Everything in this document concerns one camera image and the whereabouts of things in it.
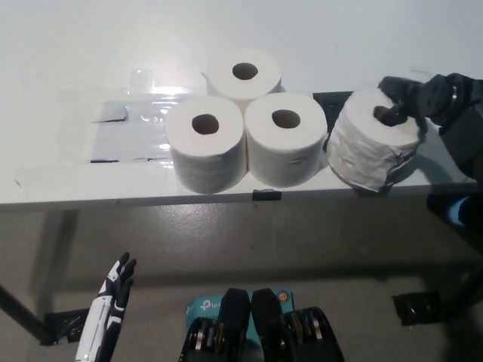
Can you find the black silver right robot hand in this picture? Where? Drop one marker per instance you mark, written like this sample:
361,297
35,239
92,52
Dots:
434,96

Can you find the teal tp-link box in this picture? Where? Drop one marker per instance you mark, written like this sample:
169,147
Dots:
203,309

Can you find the small black tape piece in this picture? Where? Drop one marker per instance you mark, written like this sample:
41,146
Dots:
266,195

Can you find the plain white toilet paper roll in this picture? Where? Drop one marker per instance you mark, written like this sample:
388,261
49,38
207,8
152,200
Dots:
283,158
205,162
226,81

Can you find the dark object with blue part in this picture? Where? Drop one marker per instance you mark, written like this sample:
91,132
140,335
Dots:
458,213

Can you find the taped toilet paper roll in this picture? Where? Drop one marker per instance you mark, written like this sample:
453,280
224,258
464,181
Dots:
362,158

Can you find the grey tape patch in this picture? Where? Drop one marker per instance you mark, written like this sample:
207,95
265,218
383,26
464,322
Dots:
113,139

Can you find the black diagonal table leg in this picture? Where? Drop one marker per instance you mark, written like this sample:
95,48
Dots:
22,313
466,290

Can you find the large black tape patch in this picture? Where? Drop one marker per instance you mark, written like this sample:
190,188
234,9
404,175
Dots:
328,102

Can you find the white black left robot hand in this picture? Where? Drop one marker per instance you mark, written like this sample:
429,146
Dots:
102,320

